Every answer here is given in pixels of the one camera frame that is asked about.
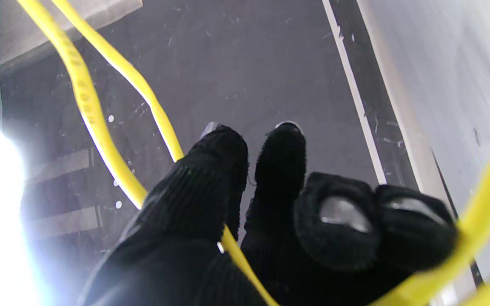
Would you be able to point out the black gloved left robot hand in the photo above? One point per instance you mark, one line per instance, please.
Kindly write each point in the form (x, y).
(194, 204)

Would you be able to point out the black tape strip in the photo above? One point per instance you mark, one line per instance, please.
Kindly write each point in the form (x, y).
(364, 63)

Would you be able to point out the light wooden board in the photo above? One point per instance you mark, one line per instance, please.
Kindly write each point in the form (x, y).
(58, 25)

